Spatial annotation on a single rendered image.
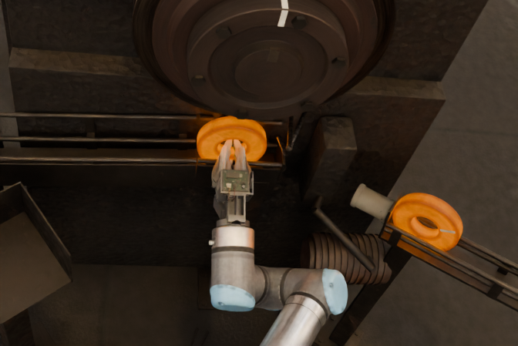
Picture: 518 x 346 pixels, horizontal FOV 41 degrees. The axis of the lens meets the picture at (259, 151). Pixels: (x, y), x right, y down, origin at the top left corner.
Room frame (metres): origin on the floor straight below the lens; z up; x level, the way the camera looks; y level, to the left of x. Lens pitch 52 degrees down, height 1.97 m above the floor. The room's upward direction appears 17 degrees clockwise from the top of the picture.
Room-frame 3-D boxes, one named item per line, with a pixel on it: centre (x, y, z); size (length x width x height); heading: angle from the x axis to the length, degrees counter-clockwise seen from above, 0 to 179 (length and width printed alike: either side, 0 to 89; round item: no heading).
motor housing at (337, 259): (0.92, -0.29, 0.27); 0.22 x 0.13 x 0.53; 107
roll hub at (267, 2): (0.86, 0.03, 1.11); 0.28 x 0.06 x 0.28; 107
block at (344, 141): (1.04, -0.16, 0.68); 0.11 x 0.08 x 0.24; 17
